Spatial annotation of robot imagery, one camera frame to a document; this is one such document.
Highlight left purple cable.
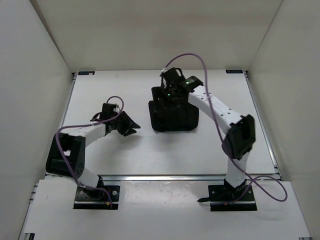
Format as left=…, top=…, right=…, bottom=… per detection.
left=56, top=95, right=126, bottom=208

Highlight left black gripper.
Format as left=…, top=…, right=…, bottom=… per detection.
left=111, top=110, right=141, bottom=137

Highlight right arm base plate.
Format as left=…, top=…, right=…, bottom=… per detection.
left=197, top=185, right=258, bottom=212

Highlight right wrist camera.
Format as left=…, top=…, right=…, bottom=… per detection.
left=160, top=67, right=186, bottom=87

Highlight black skirt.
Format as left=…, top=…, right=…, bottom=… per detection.
left=148, top=100, right=199, bottom=132

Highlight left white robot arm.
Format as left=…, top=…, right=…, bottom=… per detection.
left=45, top=110, right=141, bottom=203

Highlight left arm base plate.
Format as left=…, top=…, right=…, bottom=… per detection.
left=73, top=183, right=121, bottom=210

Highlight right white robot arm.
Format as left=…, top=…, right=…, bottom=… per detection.
left=148, top=76, right=256, bottom=206

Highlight left blue corner label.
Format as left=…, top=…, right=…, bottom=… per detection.
left=77, top=71, right=95, bottom=76

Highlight aluminium front rail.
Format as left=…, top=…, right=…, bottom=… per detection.
left=102, top=174, right=225, bottom=181

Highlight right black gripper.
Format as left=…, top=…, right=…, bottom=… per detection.
left=151, top=86, right=184, bottom=114

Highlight right blue corner label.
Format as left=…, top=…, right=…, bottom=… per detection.
left=225, top=69, right=243, bottom=74

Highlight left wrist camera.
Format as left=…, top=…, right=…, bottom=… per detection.
left=90, top=103, right=120, bottom=122

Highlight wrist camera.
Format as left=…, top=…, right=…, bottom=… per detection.
left=160, top=67, right=186, bottom=87
left=90, top=103, right=120, bottom=122

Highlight blue corner label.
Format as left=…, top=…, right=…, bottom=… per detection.
left=77, top=71, right=95, bottom=76
left=225, top=69, right=243, bottom=74

